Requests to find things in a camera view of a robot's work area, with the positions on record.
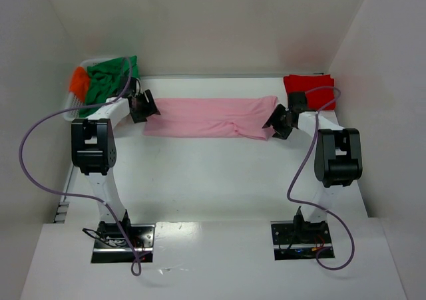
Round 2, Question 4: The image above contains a pink t shirt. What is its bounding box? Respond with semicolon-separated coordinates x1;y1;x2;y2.
143;96;278;140

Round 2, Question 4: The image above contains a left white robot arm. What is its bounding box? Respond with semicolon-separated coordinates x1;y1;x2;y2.
71;76;160;239

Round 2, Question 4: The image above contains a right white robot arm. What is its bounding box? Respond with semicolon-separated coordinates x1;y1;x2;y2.
262;86;363;243

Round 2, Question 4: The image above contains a folded red t shirt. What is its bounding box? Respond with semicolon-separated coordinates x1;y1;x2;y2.
283;75;335;110

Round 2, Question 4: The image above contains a green t shirt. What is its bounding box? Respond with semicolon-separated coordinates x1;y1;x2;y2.
84;55;139;106

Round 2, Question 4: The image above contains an orange t shirt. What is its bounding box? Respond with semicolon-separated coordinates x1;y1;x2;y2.
69;67;91;103

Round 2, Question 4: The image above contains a white plastic basket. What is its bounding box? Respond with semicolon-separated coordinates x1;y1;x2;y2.
62;57;130;126

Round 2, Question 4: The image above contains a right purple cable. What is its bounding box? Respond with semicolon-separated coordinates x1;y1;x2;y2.
286;86;355;271

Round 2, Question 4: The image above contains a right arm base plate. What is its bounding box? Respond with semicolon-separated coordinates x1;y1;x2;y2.
270;222;335;261

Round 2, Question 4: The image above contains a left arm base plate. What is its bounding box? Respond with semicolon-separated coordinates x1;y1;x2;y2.
85;224;155;264

